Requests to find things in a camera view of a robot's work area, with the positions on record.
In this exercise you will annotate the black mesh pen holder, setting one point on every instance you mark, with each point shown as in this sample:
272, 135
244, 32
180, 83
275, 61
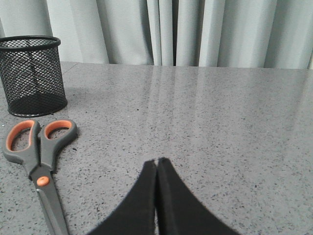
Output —
31, 75

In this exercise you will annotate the grey curtain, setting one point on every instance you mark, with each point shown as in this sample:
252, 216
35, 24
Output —
205, 33

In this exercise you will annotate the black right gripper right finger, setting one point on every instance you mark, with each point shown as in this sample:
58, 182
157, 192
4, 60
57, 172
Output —
179, 212

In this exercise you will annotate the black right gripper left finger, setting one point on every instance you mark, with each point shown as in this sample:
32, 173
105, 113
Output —
135, 215

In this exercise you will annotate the grey orange scissors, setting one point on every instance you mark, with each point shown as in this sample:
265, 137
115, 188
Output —
39, 162

